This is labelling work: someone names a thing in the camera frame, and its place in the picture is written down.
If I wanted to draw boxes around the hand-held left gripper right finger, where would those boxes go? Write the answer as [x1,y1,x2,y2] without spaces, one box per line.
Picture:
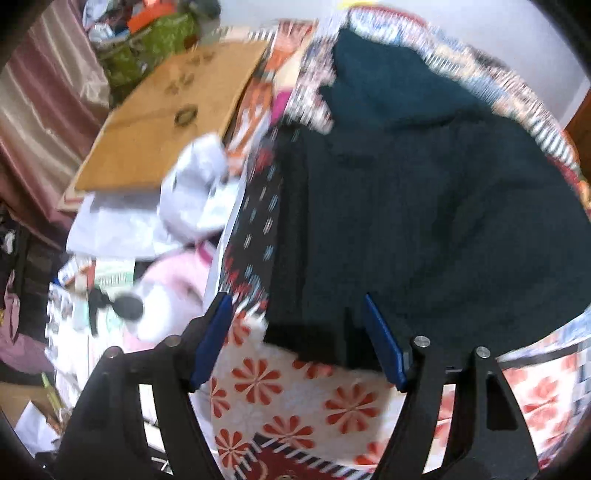
[363,294,540,480]

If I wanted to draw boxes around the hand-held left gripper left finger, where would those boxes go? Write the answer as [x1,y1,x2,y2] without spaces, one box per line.
[54,294,234,480]

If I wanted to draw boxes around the dark teal pants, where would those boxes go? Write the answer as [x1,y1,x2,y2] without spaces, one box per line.
[262,28,591,371]

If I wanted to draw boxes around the white and pink plush toy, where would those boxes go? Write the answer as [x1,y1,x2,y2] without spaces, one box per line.
[88,247,218,352]

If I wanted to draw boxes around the floral printed bedsheet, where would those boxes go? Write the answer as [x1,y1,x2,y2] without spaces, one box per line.
[203,4,591,480]

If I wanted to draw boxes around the white paper sheet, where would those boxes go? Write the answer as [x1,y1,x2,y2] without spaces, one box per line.
[66,191,185,261]

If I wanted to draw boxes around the white plastic bag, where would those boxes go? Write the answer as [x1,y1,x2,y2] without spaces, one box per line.
[157,134,245,245]

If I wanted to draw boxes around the brown cardboard sheet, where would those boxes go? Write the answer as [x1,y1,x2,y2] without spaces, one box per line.
[58,41,271,210]

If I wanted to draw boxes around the pink curtain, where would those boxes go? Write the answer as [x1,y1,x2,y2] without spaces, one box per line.
[0,0,112,241]

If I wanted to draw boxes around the green patterned bag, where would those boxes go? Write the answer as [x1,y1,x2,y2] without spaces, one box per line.
[95,11,201,100]

